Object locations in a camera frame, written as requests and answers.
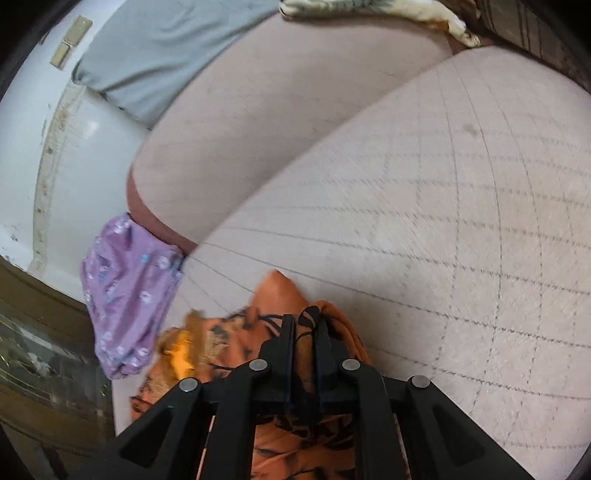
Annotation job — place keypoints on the grey pillow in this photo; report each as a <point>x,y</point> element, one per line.
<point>148,51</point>

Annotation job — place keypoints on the cream patterned crumpled cloth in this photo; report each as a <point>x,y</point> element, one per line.
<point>433,14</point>

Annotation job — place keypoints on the beige quilted mattress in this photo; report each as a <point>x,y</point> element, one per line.
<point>449,223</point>

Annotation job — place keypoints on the beige bolster pillow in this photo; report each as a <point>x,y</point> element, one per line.
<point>268,98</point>

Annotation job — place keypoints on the wall switch plate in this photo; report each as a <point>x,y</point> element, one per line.
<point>70,41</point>

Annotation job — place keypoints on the dark wooden glass cabinet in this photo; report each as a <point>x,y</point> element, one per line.
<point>56,403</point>

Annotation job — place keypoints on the striped patterned blanket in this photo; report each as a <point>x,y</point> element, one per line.
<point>534,28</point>

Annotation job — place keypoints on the purple floral garment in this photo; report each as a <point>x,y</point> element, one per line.
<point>128,278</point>

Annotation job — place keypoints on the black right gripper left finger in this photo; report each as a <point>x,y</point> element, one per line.
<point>204,430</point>

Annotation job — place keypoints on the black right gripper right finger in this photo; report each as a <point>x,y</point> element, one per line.
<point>403,429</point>

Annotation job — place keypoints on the orange black floral garment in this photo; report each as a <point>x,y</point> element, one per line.
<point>303,442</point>

